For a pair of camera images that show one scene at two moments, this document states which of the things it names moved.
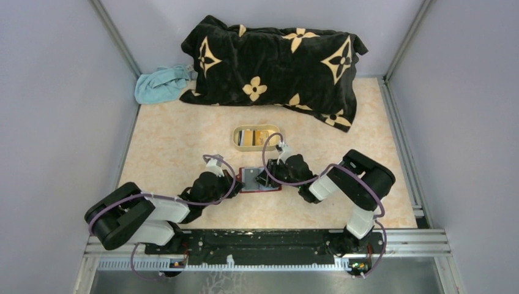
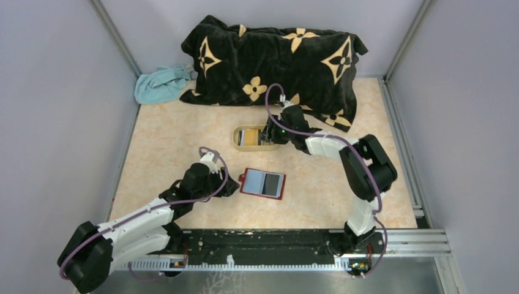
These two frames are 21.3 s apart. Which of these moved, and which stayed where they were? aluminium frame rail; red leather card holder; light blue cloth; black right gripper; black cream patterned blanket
Moved: black right gripper; red leather card holder
Stayed: light blue cloth; black cream patterned blanket; aluminium frame rail
